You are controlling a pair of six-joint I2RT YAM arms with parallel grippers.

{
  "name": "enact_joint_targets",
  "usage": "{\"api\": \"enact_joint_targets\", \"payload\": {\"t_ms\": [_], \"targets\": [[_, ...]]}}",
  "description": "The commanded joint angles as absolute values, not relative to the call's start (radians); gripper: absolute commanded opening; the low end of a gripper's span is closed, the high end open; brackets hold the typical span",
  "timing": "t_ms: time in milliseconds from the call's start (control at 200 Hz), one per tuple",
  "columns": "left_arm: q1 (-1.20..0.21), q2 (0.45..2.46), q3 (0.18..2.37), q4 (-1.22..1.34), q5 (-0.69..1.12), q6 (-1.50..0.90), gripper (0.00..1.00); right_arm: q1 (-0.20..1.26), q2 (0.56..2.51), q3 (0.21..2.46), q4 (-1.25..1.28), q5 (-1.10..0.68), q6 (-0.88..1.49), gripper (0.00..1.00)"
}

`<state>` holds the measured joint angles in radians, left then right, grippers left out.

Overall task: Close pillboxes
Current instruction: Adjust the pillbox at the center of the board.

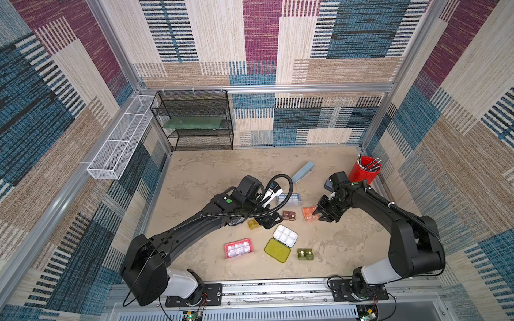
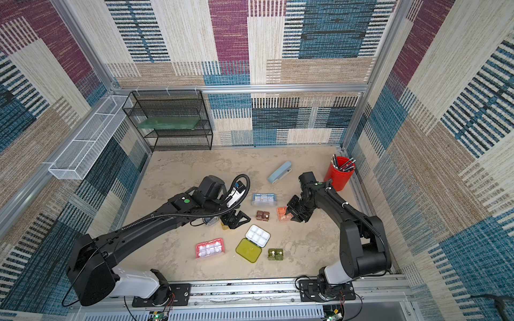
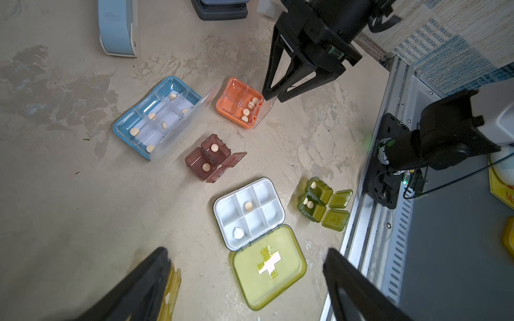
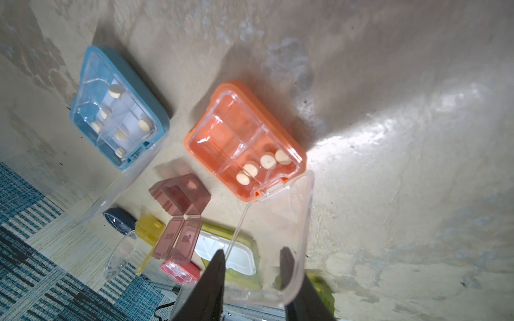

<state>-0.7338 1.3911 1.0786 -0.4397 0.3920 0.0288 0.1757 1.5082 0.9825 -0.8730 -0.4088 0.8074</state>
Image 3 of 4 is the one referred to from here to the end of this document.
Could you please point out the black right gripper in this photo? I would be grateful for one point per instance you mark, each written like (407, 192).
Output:
(318, 31)

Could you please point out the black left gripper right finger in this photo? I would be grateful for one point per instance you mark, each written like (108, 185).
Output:
(353, 296)

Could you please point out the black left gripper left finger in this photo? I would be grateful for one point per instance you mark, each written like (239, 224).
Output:
(139, 295)

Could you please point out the orange pillbox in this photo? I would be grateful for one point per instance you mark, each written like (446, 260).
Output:
(242, 104)

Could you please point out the blue six-compartment pillbox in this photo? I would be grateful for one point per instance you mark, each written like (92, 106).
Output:
(153, 125)

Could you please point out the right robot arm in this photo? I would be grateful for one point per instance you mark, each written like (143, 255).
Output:
(451, 130)

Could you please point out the yellow two-compartment pillbox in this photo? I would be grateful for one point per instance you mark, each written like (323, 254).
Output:
(170, 294)

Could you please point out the white pillbox with green lid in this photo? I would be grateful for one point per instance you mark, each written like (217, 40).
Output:
(267, 258)

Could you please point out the small green two-compartment pillbox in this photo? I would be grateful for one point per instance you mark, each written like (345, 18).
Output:
(320, 204)

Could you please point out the maroon two-compartment pillbox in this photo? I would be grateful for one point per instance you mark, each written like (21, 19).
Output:
(212, 159)

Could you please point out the light blue stapler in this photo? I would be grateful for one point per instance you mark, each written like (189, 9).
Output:
(118, 26)

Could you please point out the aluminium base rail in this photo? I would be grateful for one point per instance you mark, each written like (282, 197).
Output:
(376, 239)

